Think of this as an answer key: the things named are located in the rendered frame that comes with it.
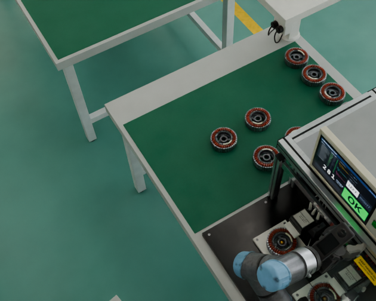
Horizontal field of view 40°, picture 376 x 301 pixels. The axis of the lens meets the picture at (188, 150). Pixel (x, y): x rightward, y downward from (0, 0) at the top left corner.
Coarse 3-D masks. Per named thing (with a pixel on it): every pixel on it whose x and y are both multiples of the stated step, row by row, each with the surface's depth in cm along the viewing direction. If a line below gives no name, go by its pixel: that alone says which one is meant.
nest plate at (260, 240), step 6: (282, 222) 194; (270, 228) 193; (276, 228) 193; (264, 234) 192; (252, 240) 192; (258, 240) 190; (264, 240) 190; (276, 240) 190; (300, 240) 190; (258, 246) 189; (264, 246) 189; (276, 246) 189; (288, 246) 189; (300, 246) 188; (264, 252) 188
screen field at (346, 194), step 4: (344, 188) 155; (344, 192) 156; (348, 192) 154; (344, 196) 158; (348, 196) 156; (352, 196) 153; (348, 200) 157; (352, 200) 154; (356, 200) 152; (352, 204) 156; (356, 204) 153; (356, 208) 154; (360, 208) 152; (356, 212) 155; (360, 212) 153; (364, 212) 151; (360, 216) 154; (364, 216) 153; (364, 220) 154
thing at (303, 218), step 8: (304, 208) 181; (312, 208) 184; (296, 216) 180; (304, 216) 180; (312, 216) 180; (320, 216) 182; (288, 224) 183; (296, 224) 179; (304, 224) 178; (312, 224) 179; (296, 232) 181; (304, 232) 180
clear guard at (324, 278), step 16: (352, 240) 159; (368, 256) 156; (336, 272) 153; (352, 272) 153; (288, 288) 156; (304, 288) 153; (320, 288) 151; (336, 288) 151; (352, 288) 151; (368, 288) 150
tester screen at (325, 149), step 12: (324, 144) 154; (324, 156) 157; (336, 156) 151; (336, 168) 154; (348, 168) 148; (336, 180) 158; (360, 180) 145; (360, 192) 148; (372, 192) 143; (360, 204) 151; (372, 204) 145
